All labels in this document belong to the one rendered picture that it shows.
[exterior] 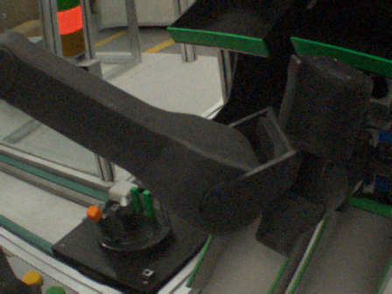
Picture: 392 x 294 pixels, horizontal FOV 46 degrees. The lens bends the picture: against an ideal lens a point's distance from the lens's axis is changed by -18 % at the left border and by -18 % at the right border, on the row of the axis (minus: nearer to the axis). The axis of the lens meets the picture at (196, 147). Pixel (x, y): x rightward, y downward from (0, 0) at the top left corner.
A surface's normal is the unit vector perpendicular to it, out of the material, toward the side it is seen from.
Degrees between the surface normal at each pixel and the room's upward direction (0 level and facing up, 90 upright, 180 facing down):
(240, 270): 45
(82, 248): 0
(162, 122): 30
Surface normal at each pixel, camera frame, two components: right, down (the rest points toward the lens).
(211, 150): 0.39, -0.84
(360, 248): -0.57, -0.33
